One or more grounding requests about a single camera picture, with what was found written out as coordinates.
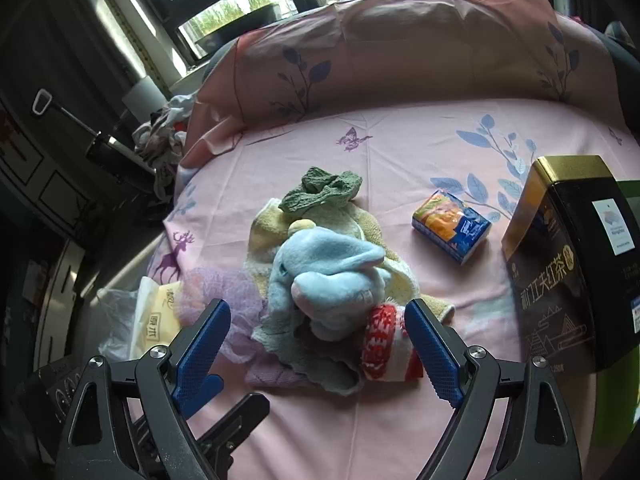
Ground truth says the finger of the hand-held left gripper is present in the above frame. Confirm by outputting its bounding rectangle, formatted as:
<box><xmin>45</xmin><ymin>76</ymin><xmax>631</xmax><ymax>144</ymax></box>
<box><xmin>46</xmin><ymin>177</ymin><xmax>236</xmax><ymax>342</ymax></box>
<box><xmin>190</xmin><ymin>392</ymin><xmax>271</xmax><ymax>480</ymax></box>

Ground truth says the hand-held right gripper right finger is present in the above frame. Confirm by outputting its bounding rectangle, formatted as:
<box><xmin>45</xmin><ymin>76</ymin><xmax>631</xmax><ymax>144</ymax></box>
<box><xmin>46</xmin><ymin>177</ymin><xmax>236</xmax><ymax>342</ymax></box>
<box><xmin>404</xmin><ymin>298</ymin><xmax>583</xmax><ymax>480</ymax></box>

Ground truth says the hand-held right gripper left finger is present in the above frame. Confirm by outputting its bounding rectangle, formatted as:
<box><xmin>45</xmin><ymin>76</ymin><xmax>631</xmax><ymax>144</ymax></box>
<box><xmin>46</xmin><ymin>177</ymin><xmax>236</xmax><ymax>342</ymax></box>
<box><xmin>54</xmin><ymin>298</ymin><xmax>233</xmax><ymax>480</ymax></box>

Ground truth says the red and white sock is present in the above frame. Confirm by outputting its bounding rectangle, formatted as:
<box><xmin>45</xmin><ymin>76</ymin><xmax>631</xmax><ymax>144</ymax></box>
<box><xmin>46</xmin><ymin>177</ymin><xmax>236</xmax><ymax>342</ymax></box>
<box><xmin>360</xmin><ymin>302</ymin><xmax>426</xmax><ymax>381</ymax></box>

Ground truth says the purple cloth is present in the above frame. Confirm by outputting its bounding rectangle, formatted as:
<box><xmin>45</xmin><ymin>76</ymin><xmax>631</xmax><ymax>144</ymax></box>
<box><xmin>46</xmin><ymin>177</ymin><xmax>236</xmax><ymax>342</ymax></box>
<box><xmin>177</xmin><ymin>266</ymin><xmax>321</xmax><ymax>388</ymax></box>

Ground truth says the grey-green cloth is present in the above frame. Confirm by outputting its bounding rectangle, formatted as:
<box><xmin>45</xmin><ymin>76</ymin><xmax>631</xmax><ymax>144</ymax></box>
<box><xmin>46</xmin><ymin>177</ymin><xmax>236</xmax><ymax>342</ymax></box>
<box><xmin>251</xmin><ymin>305</ymin><xmax>366</xmax><ymax>393</ymax></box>

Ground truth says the blue elephant plush toy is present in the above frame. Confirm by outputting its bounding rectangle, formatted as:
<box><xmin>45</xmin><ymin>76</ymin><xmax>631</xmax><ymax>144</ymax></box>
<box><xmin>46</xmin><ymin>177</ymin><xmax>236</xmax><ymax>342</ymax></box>
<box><xmin>267</xmin><ymin>220</ymin><xmax>396</xmax><ymax>343</ymax></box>

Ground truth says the yellow towel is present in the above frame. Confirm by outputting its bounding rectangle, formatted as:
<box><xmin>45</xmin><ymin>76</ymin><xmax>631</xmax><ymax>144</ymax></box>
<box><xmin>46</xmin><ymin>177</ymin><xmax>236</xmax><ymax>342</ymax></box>
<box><xmin>245</xmin><ymin>199</ymin><xmax>456</xmax><ymax>326</ymax></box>

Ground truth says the green cardboard box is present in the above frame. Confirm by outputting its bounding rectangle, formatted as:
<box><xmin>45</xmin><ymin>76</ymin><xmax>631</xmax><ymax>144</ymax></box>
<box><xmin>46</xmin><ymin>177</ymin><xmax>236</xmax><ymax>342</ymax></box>
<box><xmin>595</xmin><ymin>180</ymin><xmax>640</xmax><ymax>461</ymax></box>

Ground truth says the yellow packet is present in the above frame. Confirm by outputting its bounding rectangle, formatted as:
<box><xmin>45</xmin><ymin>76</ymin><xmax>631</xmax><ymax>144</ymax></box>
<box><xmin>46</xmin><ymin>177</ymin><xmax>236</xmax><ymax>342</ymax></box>
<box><xmin>130</xmin><ymin>277</ymin><xmax>183</xmax><ymax>361</ymax></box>

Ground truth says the clear plastic bag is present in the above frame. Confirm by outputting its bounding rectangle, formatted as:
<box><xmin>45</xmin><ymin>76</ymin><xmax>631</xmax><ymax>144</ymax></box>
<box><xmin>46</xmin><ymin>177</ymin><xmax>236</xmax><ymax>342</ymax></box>
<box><xmin>97</xmin><ymin>276</ymin><xmax>183</xmax><ymax>361</ymax></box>

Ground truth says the pink printed bed sheet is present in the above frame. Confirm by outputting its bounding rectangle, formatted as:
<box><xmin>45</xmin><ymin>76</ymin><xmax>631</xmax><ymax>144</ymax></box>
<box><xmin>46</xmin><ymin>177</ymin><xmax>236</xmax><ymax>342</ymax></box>
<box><xmin>150</xmin><ymin>100</ymin><xmax>640</xmax><ymax>480</ymax></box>

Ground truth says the blue and orange tissue packet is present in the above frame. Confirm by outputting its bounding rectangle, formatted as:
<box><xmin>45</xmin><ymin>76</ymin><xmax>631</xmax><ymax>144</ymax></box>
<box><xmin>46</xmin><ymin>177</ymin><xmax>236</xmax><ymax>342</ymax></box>
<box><xmin>412</xmin><ymin>189</ymin><xmax>493</xmax><ymax>266</ymax></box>

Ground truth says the black and gold tea tin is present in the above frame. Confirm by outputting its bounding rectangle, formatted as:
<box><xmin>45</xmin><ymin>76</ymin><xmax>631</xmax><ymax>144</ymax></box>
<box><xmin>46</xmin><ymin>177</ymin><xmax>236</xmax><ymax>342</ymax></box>
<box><xmin>501</xmin><ymin>156</ymin><xmax>640</xmax><ymax>375</ymax></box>

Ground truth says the green knit cloth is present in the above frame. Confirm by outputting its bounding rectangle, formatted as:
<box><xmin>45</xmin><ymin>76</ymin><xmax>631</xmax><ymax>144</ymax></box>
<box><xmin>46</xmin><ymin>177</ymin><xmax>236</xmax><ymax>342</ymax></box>
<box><xmin>278</xmin><ymin>166</ymin><xmax>363</xmax><ymax>215</ymax></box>

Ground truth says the dark cabinet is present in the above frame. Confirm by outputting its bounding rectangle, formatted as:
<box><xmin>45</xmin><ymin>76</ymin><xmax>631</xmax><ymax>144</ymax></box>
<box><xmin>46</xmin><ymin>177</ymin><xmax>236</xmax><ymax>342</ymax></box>
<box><xmin>0</xmin><ymin>95</ymin><xmax>101</xmax><ymax>241</ymax></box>

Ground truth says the pile of clothes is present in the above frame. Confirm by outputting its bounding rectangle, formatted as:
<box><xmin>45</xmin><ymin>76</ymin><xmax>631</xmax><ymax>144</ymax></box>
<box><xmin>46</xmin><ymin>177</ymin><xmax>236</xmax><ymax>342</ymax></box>
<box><xmin>132</xmin><ymin>94</ymin><xmax>201</xmax><ymax>196</ymax></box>

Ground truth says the white cylinder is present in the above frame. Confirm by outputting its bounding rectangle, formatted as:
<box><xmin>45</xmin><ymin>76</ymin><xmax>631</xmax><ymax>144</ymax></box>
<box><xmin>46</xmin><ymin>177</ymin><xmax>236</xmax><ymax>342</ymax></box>
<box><xmin>122</xmin><ymin>76</ymin><xmax>168</xmax><ymax>121</ymax></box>

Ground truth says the pink leaf-print pillow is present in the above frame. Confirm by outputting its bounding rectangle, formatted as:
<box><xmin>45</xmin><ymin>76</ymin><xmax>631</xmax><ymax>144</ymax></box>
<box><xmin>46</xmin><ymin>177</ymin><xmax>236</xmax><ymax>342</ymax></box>
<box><xmin>180</xmin><ymin>0</ymin><xmax>631</xmax><ymax>168</ymax></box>

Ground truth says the long black planter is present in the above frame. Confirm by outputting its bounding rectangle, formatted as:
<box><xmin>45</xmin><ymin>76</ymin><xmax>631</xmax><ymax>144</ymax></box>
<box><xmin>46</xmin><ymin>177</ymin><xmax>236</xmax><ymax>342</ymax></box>
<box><xmin>195</xmin><ymin>2</ymin><xmax>281</xmax><ymax>56</ymax></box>

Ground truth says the dark grey sofa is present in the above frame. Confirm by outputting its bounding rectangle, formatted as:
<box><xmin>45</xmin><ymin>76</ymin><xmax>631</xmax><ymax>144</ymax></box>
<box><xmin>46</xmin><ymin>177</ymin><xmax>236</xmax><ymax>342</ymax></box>
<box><xmin>600</xmin><ymin>20</ymin><xmax>640</xmax><ymax>126</ymax></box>

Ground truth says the black tool with white handle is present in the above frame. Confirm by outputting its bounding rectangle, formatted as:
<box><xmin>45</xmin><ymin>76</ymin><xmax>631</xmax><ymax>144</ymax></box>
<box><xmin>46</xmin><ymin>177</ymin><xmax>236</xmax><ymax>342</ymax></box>
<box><xmin>32</xmin><ymin>89</ymin><xmax>156</xmax><ymax>176</ymax></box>

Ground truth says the black window frame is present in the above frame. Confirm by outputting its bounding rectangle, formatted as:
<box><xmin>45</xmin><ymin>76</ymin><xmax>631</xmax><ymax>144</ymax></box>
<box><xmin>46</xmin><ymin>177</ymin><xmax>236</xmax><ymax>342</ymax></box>
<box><xmin>97</xmin><ymin>0</ymin><xmax>551</xmax><ymax>76</ymax></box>

